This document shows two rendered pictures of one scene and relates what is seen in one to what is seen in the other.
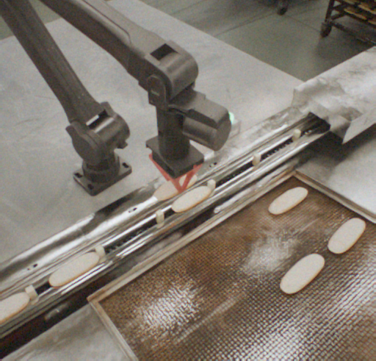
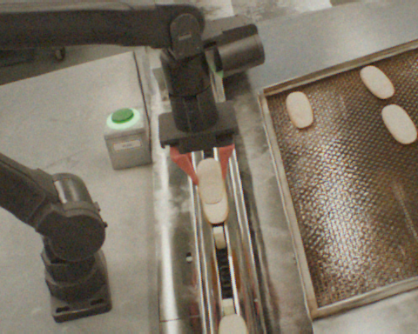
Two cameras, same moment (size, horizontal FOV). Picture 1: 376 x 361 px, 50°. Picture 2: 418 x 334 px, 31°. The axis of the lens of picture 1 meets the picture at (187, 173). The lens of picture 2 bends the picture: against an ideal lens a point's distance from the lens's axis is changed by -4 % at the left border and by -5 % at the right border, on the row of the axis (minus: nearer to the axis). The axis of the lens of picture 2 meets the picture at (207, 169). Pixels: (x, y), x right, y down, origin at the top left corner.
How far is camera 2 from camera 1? 0.67 m
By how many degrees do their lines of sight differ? 38
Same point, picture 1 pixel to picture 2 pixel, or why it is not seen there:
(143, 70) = (158, 23)
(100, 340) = (373, 312)
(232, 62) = (11, 100)
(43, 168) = not seen: outside the picture
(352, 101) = (208, 15)
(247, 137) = not seen: hidden behind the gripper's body
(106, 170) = (96, 263)
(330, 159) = (247, 81)
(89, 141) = (84, 212)
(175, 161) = (219, 123)
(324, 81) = not seen: hidden behind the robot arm
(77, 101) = (29, 178)
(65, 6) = (12, 24)
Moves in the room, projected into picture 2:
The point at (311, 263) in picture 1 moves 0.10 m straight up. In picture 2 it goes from (394, 111) to (392, 53)
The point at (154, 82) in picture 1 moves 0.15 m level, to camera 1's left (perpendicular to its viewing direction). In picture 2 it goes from (182, 23) to (100, 90)
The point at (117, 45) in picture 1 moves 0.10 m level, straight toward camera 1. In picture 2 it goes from (108, 19) to (187, 21)
